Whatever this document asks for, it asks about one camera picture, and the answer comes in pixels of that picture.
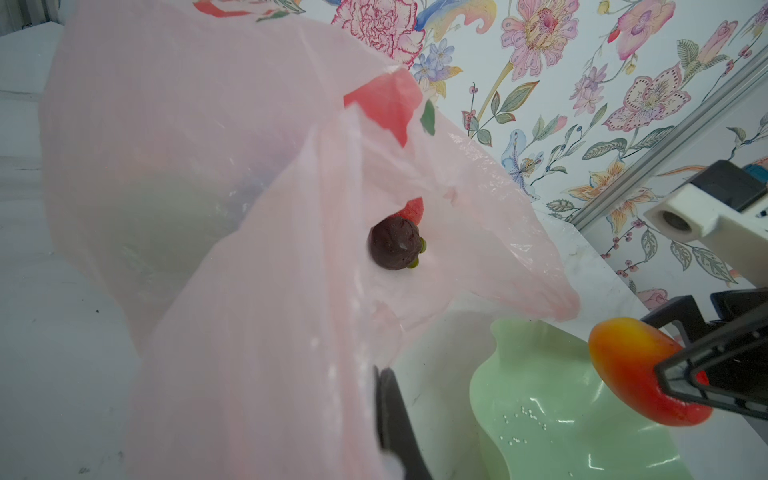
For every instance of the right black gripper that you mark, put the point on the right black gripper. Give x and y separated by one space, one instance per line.
723 363

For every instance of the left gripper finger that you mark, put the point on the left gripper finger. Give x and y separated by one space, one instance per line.
394 429

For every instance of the orange red mango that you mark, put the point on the orange red mango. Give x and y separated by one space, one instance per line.
624 352

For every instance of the dark brown mangosteen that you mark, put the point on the dark brown mangosteen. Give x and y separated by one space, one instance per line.
395 243

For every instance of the small red strawberry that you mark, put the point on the small red strawberry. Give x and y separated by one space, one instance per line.
413 211

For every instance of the pink plastic bag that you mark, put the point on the pink plastic bag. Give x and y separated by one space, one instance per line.
219 178

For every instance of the light green plate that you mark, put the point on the light green plate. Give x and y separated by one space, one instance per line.
542 412

